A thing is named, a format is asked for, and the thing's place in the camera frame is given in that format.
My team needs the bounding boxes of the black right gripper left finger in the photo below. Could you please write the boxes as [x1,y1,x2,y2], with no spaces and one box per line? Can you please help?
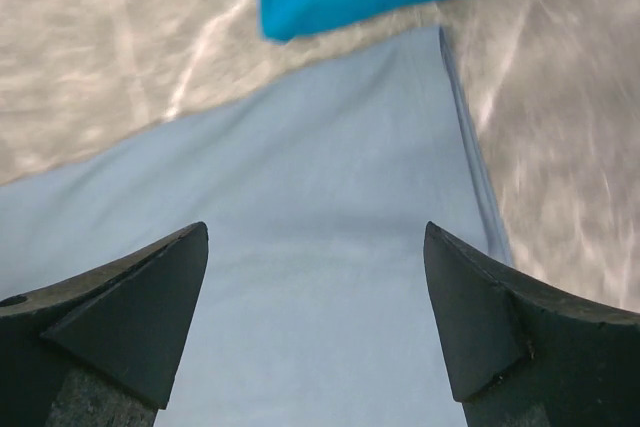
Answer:
[1,222,208,426]

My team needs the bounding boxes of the grey-blue t-shirt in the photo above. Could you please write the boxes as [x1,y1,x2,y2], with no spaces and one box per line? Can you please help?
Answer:
[1,27,511,426]

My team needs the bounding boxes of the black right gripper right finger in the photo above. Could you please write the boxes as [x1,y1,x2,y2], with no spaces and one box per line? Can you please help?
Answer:
[424,223,639,427]

